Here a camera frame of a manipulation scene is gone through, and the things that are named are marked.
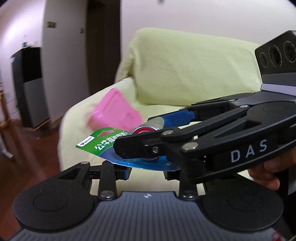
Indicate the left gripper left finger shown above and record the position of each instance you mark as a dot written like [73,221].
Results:
[109,174]

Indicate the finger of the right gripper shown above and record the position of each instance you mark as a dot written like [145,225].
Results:
[234,112]
[207,154]

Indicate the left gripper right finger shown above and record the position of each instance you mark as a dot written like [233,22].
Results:
[187,189]

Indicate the white blue battery card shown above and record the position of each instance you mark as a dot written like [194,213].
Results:
[103,143]

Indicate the pink plastic bin lid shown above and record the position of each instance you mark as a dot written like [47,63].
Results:
[114,111]

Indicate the right hand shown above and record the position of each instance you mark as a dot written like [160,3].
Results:
[264,174]

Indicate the green covered sofa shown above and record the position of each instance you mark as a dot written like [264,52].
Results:
[163,71]

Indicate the black cabinet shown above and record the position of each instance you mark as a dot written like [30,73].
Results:
[29,87]

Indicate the black camera box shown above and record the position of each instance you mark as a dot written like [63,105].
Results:
[276,60]

